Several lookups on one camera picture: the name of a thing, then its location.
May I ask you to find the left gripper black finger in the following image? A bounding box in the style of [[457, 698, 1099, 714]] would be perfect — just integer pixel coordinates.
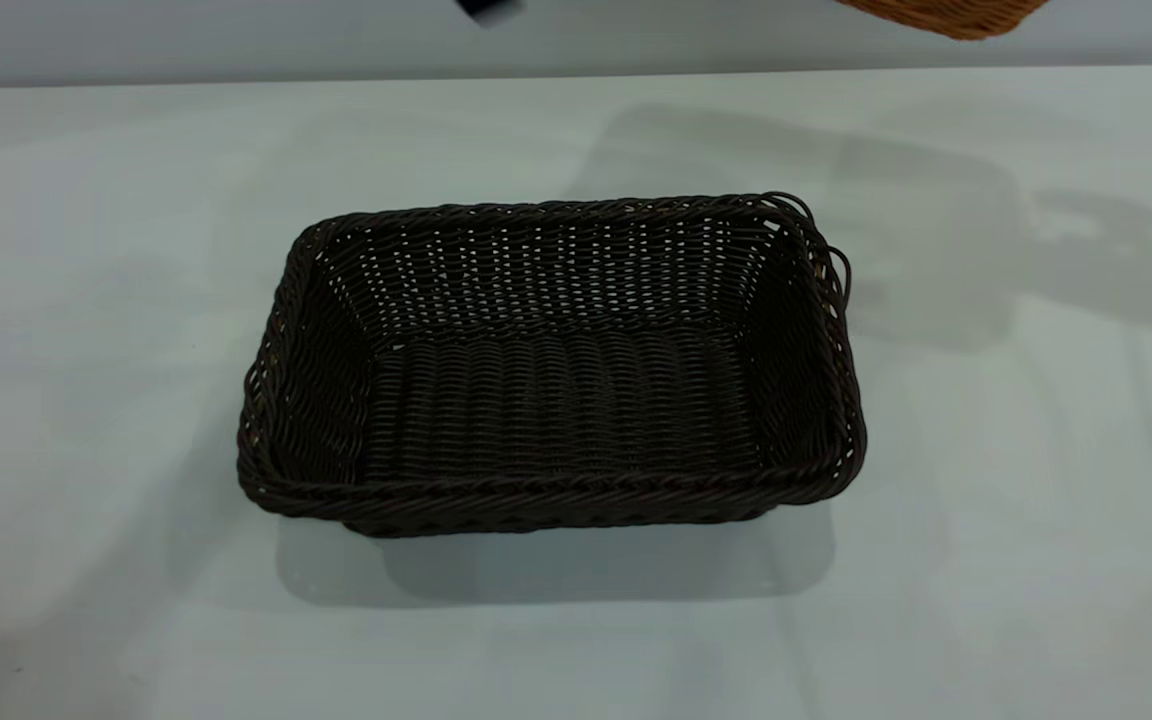
[[456, 0, 525, 28]]

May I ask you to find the black woven basket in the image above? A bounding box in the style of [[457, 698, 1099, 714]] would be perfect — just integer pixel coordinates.
[[236, 190, 869, 539]]

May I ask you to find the orange woven basket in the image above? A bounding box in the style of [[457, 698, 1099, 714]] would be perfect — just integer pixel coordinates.
[[834, 0, 1050, 41]]

